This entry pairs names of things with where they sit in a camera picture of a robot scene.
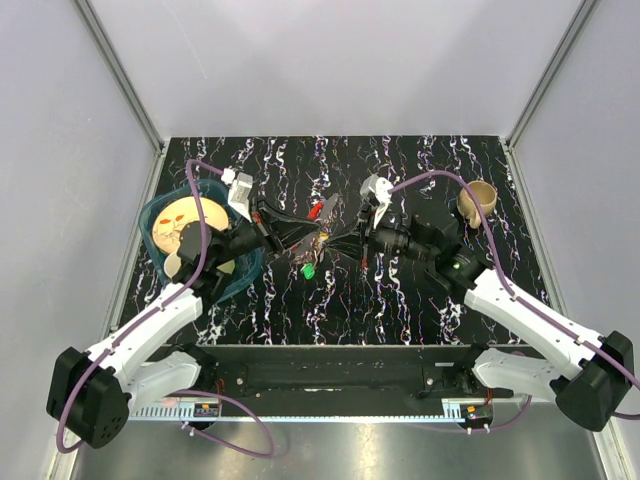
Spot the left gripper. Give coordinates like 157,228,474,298
211,195,321,268

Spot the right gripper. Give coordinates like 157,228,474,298
323,204,435,268

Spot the metal key holder red handle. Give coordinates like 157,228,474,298
292,194,340,266

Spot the green key tag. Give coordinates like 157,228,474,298
302,263,315,280

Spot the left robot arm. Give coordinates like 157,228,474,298
46,195,319,453

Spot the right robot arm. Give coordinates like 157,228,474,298
325,206,634,432

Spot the teal plastic container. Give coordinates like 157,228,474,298
138,179,264,303

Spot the painted round plate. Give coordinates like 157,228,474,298
152,196,230,254

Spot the beige ceramic mug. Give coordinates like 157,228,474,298
457,180,498,229

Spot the black base bar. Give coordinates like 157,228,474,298
160,343,506,398

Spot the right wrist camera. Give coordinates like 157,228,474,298
359,174,394,229

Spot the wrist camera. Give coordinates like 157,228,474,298
221,168,253,221
359,174,394,229

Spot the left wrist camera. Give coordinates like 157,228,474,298
221,168,253,221

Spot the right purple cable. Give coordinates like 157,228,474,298
387,169,640,435

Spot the purple cable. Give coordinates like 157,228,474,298
387,169,640,435
55,159,275,457

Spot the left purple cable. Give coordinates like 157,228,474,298
55,159,275,457

